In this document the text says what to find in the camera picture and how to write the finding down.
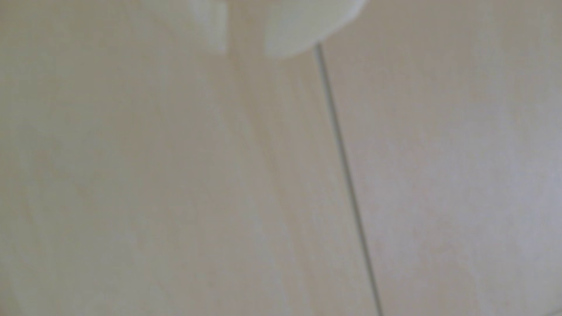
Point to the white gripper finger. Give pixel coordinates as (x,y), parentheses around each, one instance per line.
(206,17)
(303,22)

